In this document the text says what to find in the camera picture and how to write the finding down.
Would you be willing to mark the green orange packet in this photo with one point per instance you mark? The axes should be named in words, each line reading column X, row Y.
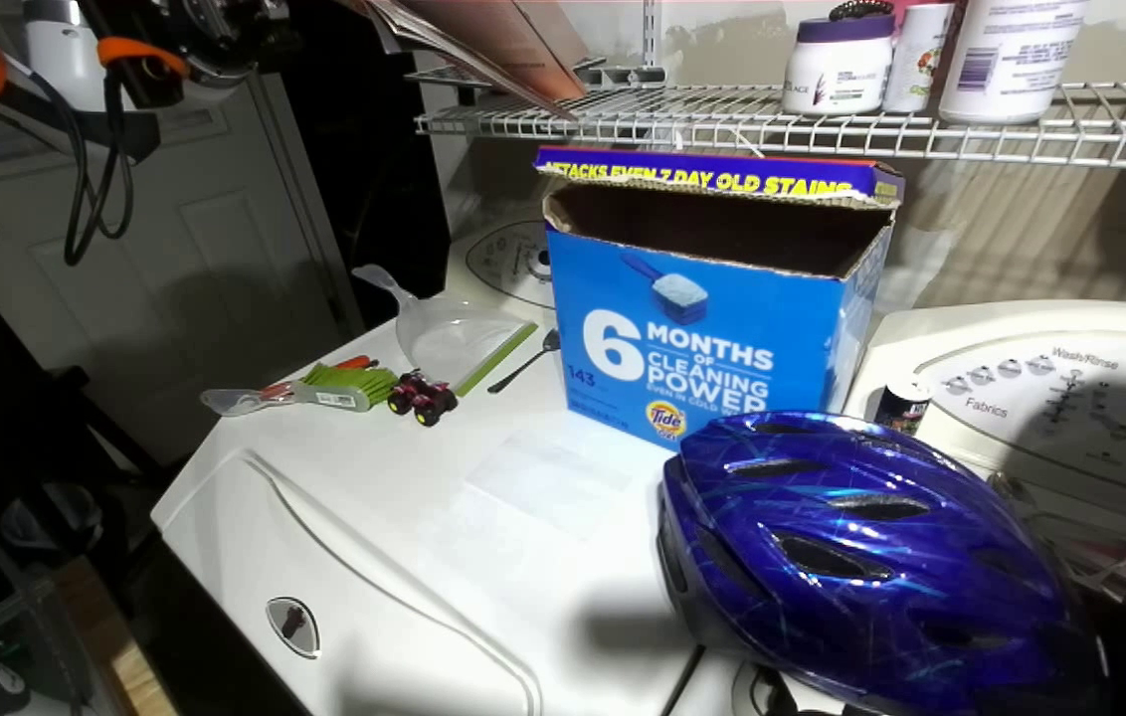
column 350, row 385

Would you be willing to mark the black spoon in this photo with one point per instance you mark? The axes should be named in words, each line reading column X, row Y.
column 545, row 348

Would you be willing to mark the white wire shelf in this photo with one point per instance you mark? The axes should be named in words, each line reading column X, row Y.
column 646, row 108

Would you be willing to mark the white dryer machine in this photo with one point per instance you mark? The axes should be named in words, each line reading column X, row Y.
column 1033, row 394

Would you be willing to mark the slim white bottle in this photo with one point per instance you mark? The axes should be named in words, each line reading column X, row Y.
column 919, row 35

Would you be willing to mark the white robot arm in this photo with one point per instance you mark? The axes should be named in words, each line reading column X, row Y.
column 100, row 75

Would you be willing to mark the small dark toy car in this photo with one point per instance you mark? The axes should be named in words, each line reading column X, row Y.
column 422, row 401

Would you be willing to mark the blue bicycle helmet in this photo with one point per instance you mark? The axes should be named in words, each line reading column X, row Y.
column 869, row 568

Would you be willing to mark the small white jar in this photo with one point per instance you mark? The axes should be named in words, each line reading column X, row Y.
column 837, row 67

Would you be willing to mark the large white jar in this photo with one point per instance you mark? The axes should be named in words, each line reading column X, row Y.
column 1007, row 58

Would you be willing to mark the white washing machine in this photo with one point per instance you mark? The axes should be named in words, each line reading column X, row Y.
column 500, row 563

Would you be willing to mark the orange blue magazine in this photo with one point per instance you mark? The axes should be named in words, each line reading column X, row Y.
column 527, row 51

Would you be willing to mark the blue detergent box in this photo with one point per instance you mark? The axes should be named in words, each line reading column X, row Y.
column 698, row 283

